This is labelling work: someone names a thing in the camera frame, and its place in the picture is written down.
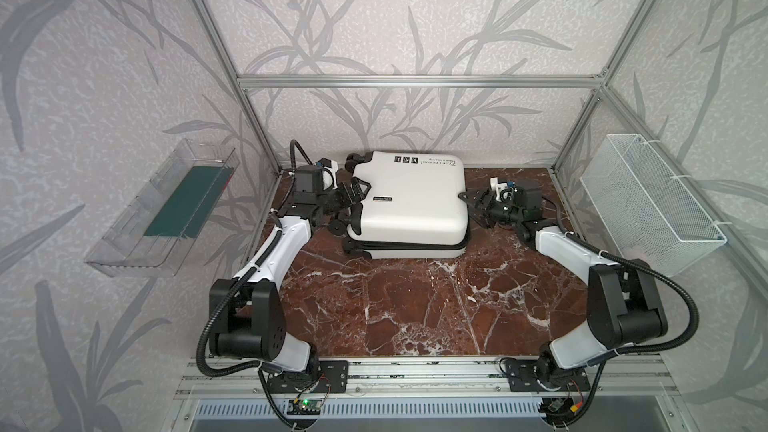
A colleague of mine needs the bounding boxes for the black and white suitcase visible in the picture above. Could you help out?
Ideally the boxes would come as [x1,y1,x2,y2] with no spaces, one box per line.
[342,151,471,259]

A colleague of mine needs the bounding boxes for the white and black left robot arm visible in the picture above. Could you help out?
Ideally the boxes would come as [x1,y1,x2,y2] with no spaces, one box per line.
[195,162,371,377]

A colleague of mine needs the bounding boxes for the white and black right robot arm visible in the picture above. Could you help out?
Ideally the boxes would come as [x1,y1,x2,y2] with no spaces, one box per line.
[459,181,668,390]

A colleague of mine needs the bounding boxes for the pink object in basket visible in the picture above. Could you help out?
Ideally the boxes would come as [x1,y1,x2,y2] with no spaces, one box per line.
[621,245,651,266]

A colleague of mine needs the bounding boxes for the green board in shelf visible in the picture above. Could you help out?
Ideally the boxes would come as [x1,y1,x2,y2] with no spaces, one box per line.
[144,166,235,238]

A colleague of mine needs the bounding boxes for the left green circuit board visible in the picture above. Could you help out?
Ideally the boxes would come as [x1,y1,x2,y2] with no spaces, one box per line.
[286,398,323,416]

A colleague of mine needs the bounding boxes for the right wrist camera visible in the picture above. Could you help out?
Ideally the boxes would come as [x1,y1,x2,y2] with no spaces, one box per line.
[490,177,517,204]

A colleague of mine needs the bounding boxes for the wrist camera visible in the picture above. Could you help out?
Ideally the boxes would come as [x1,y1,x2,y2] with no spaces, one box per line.
[317,158,339,190]
[490,177,517,204]

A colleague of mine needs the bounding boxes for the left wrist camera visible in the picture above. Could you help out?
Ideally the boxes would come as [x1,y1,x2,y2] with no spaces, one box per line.
[317,158,339,190]

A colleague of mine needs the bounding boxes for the white wire mesh basket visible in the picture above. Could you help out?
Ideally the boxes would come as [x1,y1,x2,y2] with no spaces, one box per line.
[574,133,727,277]

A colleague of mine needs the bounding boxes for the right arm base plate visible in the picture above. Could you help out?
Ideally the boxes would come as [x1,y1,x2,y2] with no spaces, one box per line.
[499,357,591,392]

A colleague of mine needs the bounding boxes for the clear plastic wall shelf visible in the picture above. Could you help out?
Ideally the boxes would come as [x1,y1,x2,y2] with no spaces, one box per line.
[85,139,240,278]

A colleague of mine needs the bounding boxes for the right black corrugated cable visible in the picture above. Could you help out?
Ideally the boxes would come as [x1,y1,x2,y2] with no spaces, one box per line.
[539,194,701,430]

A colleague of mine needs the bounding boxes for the black corrugated cable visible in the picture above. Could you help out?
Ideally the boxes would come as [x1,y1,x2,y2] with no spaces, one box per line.
[539,194,701,430]
[196,139,319,430]

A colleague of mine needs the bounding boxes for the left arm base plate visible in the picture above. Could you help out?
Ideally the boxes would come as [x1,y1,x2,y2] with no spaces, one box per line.
[267,360,350,394]

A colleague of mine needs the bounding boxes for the left black corrugated cable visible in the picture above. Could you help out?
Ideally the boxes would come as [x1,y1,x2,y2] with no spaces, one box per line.
[196,139,319,430]

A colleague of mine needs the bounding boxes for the right circuit board with wires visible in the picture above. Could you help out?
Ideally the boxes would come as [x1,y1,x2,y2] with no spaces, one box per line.
[539,397,586,418]

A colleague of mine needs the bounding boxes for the aluminium front rail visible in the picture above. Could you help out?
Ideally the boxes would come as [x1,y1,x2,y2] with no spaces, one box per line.
[173,355,680,400]

